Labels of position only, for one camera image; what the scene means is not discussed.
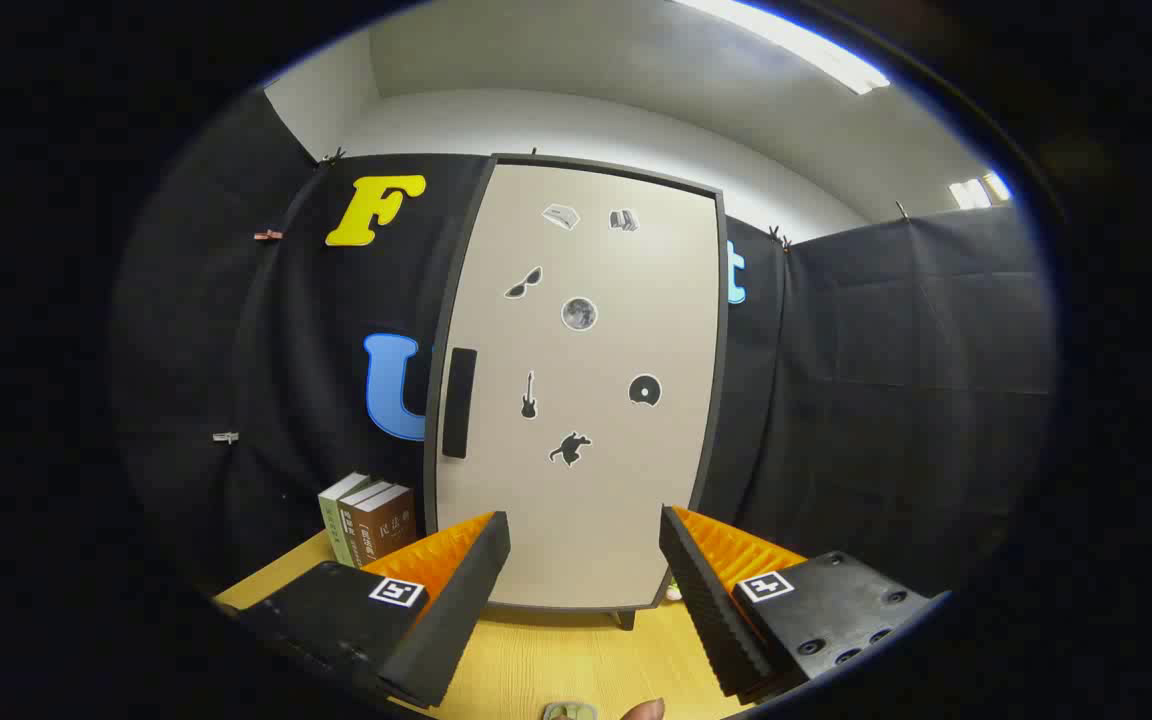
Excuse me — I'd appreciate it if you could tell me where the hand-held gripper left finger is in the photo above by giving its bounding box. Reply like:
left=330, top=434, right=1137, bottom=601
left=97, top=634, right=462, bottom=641
left=236, top=512, right=512, bottom=709

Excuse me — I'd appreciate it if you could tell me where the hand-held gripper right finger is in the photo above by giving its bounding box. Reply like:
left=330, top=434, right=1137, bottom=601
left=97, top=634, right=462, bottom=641
left=659, top=505, right=947, bottom=701

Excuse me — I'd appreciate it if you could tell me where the black door handle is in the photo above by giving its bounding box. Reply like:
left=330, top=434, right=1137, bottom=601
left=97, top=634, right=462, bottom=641
left=441, top=347, right=478, bottom=459

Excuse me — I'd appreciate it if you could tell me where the thick brown book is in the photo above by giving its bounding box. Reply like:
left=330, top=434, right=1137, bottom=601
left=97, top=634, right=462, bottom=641
left=350, top=485, right=417, bottom=568

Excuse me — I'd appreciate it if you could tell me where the green book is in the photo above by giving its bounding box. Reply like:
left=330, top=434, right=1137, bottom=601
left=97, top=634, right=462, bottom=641
left=318, top=473, right=372, bottom=568

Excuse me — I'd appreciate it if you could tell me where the dark grey cabinet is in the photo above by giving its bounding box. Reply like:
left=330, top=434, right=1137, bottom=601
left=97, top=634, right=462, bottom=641
left=423, top=153, right=729, bottom=631

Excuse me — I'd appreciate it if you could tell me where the black backdrop cloth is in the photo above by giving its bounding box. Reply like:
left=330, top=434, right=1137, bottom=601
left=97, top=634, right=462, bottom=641
left=111, top=90, right=1057, bottom=601

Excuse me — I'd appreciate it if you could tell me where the small ceiling light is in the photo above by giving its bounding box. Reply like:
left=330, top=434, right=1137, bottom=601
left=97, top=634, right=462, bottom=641
left=949, top=172, right=1012, bottom=209

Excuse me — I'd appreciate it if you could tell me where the long ceiling light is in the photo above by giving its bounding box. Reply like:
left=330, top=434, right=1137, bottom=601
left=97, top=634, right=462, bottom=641
left=676, top=0, right=892, bottom=96

